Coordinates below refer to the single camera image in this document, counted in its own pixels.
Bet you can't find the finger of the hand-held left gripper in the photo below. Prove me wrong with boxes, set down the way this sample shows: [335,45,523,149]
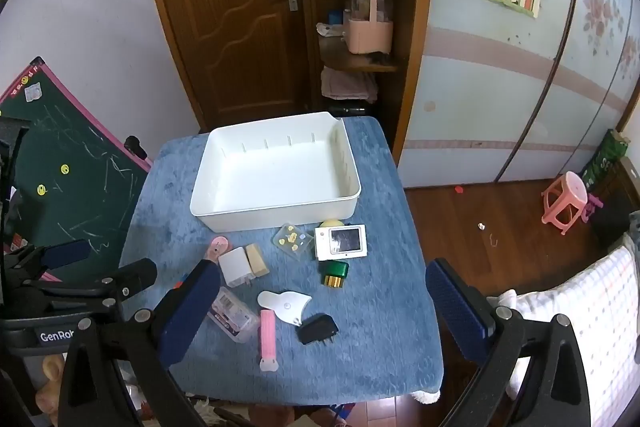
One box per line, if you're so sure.
[30,258,158,320]
[7,238,92,284]

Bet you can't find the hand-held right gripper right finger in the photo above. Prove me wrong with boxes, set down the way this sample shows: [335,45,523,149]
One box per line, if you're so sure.
[425,257,591,427]

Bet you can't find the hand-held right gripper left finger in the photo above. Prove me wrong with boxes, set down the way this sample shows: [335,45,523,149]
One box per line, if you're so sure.
[57,258,222,427]

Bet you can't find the clear floss pick box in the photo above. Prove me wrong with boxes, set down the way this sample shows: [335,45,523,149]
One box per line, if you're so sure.
[207,287,253,343]

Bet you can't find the white charger plug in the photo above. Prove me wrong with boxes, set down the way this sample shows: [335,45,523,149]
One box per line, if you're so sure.
[218,246,249,289]

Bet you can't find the pink round case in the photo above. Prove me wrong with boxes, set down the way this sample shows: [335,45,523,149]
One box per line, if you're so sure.
[209,235,232,264]

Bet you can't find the pink tube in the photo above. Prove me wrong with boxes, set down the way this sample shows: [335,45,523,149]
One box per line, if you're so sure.
[258,309,278,373]

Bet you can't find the beige rectangular block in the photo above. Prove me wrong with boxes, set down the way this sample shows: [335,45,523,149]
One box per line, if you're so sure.
[243,244,269,278]

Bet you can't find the white plastic tool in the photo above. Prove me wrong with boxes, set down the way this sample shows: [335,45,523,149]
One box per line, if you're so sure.
[257,289,313,327]

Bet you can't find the small clear plastic box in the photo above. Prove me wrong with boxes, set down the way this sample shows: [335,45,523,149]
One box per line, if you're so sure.
[271,222,313,260]

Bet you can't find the black charger plug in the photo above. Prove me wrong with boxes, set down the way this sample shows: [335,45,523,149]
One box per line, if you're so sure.
[296,313,338,346]

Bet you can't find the green gadget with gold teeth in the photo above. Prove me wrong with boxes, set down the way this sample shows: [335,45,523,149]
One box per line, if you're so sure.
[318,259,351,290]

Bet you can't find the white device with screen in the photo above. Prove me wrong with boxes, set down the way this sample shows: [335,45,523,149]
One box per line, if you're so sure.
[314,224,368,262]

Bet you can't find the white plastic storage bin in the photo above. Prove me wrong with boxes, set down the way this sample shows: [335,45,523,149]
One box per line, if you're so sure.
[189,111,362,233]

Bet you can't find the blue plush table cover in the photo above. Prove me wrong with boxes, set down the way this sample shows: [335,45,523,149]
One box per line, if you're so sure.
[120,116,445,408]

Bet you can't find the black easel knob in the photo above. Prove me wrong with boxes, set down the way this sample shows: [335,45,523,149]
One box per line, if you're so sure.
[124,135,148,160]

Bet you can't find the white dotted blanket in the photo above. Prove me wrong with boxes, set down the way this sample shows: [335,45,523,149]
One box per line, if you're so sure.
[500,247,640,427]

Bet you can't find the pink plastic stool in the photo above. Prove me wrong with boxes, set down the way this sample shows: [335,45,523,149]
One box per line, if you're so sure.
[541,172,590,235]

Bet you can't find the dark wooden furniture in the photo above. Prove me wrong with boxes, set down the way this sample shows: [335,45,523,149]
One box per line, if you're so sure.
[587,157,640,253]

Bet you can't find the green printed bag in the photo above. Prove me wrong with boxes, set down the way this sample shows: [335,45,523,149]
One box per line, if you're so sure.
[580,129,628,192]

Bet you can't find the floral sliding wardrobe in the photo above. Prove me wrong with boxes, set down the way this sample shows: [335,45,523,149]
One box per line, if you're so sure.
[400,0,640,188]

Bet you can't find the folded pink towels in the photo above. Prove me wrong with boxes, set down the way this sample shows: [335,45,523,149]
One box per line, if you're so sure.
[320,67,378,102]

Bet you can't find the wooden corner shelf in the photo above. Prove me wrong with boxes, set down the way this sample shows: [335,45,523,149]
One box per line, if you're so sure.
[305,0,436,158]

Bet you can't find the brown wooden door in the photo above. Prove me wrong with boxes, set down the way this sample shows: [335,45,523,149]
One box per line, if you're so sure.
[140,0,321,132]

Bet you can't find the green chalkboard with pink frame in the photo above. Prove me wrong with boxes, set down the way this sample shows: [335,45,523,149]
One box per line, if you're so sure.
[0,57,153,283]

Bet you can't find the pink basket with handle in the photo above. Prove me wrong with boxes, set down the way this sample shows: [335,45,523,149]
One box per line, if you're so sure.
[345,0,396,55]

